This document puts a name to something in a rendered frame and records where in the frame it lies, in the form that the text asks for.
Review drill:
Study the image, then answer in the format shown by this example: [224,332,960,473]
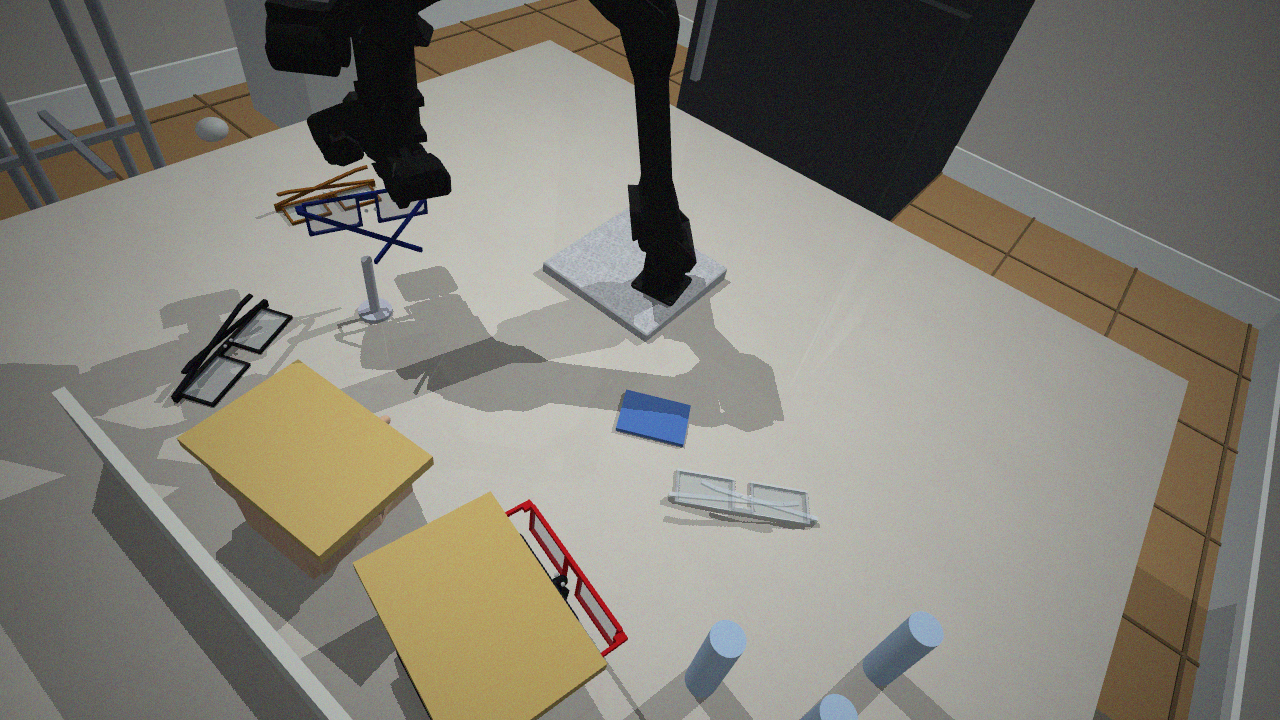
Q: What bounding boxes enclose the blue flat rectangular block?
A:
[616,389,691,447]

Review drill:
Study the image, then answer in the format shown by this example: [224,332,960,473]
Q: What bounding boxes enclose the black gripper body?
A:
[342,81,451,204]

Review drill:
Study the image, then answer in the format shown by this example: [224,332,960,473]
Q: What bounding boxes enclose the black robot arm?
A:
[264,0,698,306]

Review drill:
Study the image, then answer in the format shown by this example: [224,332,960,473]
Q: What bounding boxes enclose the blue cylinder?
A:
[863,611,945,685]
[685,620,748,698]
[800,694,858,720]

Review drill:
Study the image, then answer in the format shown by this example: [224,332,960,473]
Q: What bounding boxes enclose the brown glasses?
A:
[274,165,376,225]

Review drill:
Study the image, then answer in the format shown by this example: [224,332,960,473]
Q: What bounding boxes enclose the white flat panel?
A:
[51,387,353,720]

